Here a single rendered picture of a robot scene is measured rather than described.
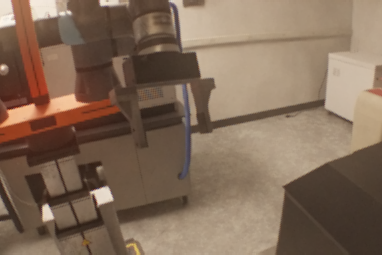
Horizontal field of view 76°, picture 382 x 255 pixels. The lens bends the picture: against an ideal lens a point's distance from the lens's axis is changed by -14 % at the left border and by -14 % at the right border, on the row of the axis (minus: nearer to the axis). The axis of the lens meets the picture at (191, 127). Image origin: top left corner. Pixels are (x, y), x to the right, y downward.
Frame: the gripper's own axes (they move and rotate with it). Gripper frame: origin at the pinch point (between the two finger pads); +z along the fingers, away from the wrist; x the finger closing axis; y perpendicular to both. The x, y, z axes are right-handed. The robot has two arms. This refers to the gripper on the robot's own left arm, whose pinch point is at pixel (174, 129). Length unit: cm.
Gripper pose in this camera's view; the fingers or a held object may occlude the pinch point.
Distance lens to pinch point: 49.5
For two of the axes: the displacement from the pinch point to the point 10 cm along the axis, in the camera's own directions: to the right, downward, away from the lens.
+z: 2.0, 9.8, 0.1
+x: 8.2, -1.7, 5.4
